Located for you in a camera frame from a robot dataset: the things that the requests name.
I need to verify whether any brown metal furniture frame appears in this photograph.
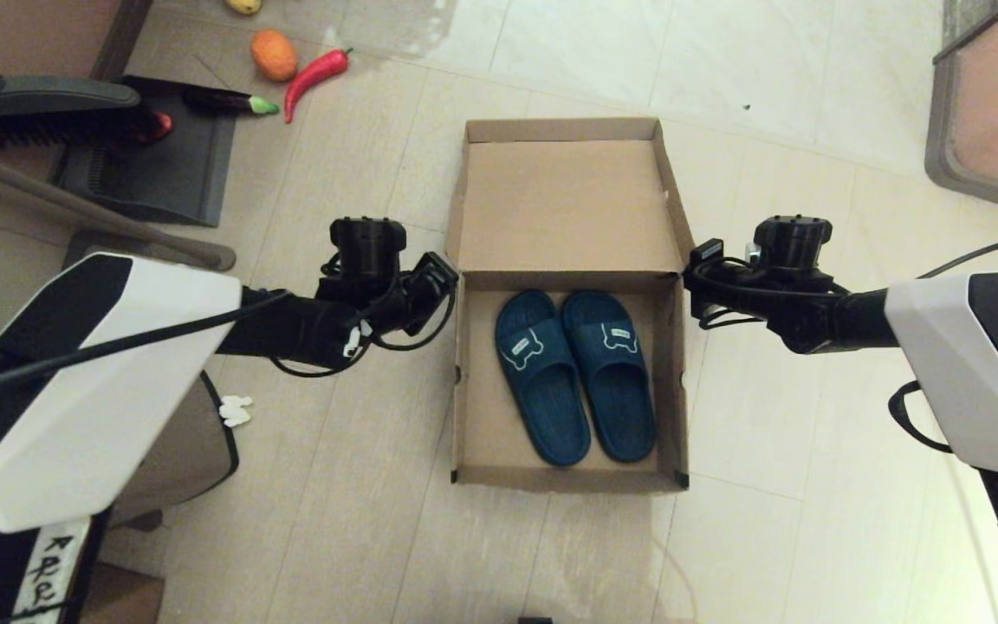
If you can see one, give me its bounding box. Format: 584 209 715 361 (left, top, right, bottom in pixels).
0 0 237 272

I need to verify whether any red toy chili pepper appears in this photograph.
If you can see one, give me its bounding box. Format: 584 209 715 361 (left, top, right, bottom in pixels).
284 48 353 125

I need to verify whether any dark grey dustpan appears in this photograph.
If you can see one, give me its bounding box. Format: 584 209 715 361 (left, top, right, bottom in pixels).
50 75 237 228

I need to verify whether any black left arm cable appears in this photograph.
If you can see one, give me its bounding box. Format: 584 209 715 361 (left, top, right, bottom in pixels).
0 251 458 410

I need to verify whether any plain brown cardboard carton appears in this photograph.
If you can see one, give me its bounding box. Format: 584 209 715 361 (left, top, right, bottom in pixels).
75 562 165 624

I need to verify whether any purple toy eggplant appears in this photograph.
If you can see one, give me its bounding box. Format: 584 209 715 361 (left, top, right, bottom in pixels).
183 87 281 116

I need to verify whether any black corrugated hose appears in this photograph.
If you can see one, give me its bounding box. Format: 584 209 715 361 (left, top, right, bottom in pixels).
888 380 955 454

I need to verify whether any brown plastic trash bin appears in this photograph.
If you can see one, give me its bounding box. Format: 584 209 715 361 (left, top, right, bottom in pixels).
105 371 241 530

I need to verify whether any orange toy fruit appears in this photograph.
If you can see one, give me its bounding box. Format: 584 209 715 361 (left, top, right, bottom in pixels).
249 29 299 83

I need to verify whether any brown cardboard shoe box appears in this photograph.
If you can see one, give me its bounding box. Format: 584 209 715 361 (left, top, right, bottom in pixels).
445 117 697 495

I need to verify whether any dark blue rubber slipper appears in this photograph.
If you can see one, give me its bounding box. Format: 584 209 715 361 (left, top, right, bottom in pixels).
495 289 593 467
560 289 658 464

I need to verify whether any black bristle broom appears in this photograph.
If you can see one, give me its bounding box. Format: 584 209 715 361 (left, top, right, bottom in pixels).
0 39 158 153

